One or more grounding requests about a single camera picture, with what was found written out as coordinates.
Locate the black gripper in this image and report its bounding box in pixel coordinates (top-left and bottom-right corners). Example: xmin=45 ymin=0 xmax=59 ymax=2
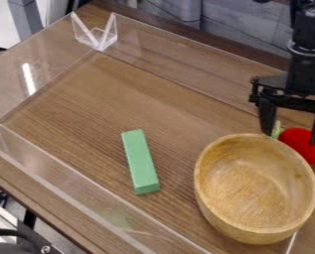
xmin=248 ymin=74 xmax=315 ymax=144

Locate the red plush fruit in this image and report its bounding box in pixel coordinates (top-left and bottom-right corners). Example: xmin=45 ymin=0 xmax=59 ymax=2
xmin=271 ymin=122 xmax=315 ymax=165

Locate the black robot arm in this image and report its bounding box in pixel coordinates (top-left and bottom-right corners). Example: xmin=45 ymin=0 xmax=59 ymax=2
xmin=248 ymin=0 xmax=315 ymax=144

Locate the wooden bowl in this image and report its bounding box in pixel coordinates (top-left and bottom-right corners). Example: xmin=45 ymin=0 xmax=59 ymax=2
xmin=195 ymin=133 xmax=315 ymax=245

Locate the green rectangular block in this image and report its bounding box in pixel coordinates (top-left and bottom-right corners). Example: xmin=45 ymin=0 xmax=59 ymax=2
xmin=121 ymin=129 xmax=160 ymax=194

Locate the black table leg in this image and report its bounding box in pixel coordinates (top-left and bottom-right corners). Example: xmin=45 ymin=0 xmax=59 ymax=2
xmin=23 ymin=210 xmax=37 ymax=229

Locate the clear acrylic tray enclosure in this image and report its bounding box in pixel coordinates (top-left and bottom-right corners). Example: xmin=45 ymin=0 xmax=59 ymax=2
xmin=0 ymin=11 xmax=315 ymax=254

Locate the grey post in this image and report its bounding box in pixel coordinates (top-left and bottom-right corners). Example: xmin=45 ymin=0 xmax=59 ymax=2
xmin=7 ymin=0 xmax=43 ymax=41

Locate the black clamp bracket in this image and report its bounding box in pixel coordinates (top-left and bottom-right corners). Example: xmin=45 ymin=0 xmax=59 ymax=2
xmin=17 ymin=223 xmax=65 ymax=254

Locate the black cable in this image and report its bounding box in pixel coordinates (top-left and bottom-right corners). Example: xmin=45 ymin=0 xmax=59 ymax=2
xmin=0 ymin=227 xmax=33 ymax=254

